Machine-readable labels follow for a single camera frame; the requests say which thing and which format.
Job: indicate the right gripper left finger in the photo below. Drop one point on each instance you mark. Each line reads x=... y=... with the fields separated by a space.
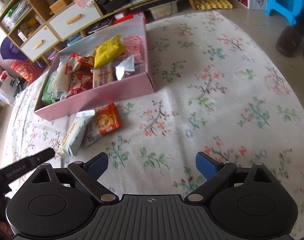
x=87 y=175

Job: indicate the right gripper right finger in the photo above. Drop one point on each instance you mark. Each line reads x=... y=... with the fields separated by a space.
x=218 y=177

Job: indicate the clear bread pack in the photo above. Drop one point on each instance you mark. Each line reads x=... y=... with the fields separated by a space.
x=60 y=81

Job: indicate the pink wafer snack pack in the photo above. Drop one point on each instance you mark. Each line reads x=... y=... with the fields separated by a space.
x=102 y=76

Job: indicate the red crinkled snack pack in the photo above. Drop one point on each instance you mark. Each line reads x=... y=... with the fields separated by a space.
x=77 y=63

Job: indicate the yellow snack pack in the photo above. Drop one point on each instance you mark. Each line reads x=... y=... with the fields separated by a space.
x=109 y=51

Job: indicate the white cream snack pack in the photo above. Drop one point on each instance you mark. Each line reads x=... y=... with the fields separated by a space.
x=74 y=136

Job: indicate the orange small snack pack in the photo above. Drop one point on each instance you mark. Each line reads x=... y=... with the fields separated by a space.
x=106 y=120

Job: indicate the floral white cloth mat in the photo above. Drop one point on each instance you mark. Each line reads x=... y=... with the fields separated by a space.
x=215 y=92

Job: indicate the green snack pack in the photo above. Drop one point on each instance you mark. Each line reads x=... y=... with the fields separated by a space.
x=48 y=98

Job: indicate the red white shopping bag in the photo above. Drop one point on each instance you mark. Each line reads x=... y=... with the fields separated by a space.
x=9 y=88

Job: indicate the red snack pack in box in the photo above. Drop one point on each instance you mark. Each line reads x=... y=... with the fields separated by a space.
x=80 y=82

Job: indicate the pink cardboard box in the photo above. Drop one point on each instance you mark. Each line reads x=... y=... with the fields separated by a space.
x=138 y=84

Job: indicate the red lantern bag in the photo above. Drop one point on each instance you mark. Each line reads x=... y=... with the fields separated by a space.
x=27 y=70

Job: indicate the silver foil pack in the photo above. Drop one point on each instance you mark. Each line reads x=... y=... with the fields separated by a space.
x=125 y=68

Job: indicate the purple hat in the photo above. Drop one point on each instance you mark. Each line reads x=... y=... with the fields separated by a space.
x=9 y=51

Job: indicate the pink nougat pack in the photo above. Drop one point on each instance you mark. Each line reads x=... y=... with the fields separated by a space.
x=134 y=47

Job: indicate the brown slipper foot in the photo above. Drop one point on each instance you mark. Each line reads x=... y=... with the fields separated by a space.
x=289 y=41

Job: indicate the wooden shelf cabinet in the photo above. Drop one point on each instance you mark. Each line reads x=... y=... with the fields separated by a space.
x=26 y=24

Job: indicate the red shoe box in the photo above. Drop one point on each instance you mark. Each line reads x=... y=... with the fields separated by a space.
x=126 y=17

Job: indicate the yellow egg tray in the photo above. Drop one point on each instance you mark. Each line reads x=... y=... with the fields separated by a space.
x=213 y=4

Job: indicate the blue plastic stool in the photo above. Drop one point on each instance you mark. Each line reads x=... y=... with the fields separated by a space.
x=284 y=1

